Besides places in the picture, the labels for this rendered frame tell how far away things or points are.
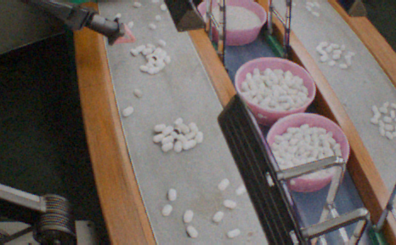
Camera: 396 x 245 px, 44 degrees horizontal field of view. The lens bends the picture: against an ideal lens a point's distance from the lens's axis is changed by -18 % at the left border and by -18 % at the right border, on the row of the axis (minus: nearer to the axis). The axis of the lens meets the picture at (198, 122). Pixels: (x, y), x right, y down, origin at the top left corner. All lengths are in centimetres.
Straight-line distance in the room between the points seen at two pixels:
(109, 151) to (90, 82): 32
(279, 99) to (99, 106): 55
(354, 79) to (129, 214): 94
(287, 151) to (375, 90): 47
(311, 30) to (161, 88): 66
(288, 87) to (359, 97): 27
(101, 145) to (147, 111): 21
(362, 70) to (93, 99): 96
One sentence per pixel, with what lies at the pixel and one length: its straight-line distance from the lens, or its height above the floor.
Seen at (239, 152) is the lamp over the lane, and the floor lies 107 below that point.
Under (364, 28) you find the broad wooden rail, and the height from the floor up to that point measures 76.
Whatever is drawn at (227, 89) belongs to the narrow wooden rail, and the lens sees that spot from 175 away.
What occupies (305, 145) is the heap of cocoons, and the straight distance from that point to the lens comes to 164.
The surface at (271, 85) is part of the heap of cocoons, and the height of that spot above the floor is 74.
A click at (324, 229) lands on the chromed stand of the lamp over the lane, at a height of 112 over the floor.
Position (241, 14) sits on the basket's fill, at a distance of 217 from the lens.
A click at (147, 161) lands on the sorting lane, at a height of 74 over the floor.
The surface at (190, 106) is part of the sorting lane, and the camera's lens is 173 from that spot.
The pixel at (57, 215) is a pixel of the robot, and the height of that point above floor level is 79.
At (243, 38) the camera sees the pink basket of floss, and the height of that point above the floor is 71.
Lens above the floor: 190
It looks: 44 degrees down
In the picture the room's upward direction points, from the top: straight up
